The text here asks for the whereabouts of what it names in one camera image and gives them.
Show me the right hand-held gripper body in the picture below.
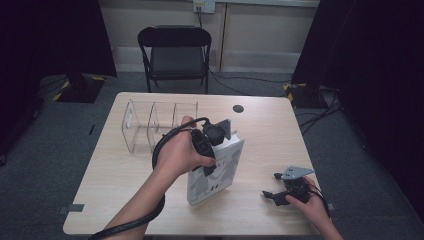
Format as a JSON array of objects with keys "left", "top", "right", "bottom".
[{"left": 272, "top": 165, "right": 316, "bottom": 207}]

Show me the white wall outlet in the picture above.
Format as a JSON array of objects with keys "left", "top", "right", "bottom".
[{"left": 192, "top": 0, "right": 217, "bottom": 15}]

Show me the black stand base yellow tape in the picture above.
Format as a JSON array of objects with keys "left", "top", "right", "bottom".
[
  {"left": 283, "top": 81, "right": 330, "bottom": 110},
  {"left": 52, "top": 73, "right": 106, "bottom": 104}
]

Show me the black outlet power cable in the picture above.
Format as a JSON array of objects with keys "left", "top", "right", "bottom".
[{"left": 197, "top": 5, "right": 293, "bottom": 98}]

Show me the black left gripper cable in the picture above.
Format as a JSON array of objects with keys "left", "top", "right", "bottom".
[{"left": 88, "top": 116, "right": 212, "bottom": 240}]

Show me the clear acrylic book rack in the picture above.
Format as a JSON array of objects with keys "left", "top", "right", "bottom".
[{"left": 120, "top": 98, "right": 199, "bottom": 156}]

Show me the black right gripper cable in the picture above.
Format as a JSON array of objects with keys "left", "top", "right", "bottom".
[{"left": 307, "top": 183, "right": 332, "bottom": 218}]

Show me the person's left hand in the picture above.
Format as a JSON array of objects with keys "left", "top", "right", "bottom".
[{"left": 153, "top": 115, "right": 218, "bottom": 181}]

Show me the black floor cable bundle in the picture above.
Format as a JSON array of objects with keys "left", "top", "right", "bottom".
[{"left": 297, "top": 87, "right": 344, "bottom": 136}]

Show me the black folding chair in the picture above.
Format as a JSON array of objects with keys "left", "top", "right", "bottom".
[{"left": 137, "top": 24, "right": 213, "bottom": 95}]

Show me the white book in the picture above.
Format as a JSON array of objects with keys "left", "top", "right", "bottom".
[{"left": 186, "top": 130, "right": 246, "bottom": 207}]

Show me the person's right hand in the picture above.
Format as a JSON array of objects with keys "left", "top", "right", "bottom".
[{"left": 285, "top": 176, "right": 330, "bottom": 225}]

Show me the dark curtain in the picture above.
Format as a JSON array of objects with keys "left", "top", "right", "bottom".
[
  {"left": 291, "top": 0, "right": 424, "bottom": 214},
  {"left": 0, "top": 0, "right": 118, "bottom": 158}
]

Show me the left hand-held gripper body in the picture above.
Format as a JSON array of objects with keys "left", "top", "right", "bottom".
[{"left": 191, "top": 118, "right": 233, "bottom": 160}]

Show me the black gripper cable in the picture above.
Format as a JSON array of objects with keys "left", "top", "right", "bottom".
[
  {"left": 307, "top": 183, "right": 332, "bottom": 218},
  {"left": 88, "top": 116, "right": 212, "bottom": 240}
]

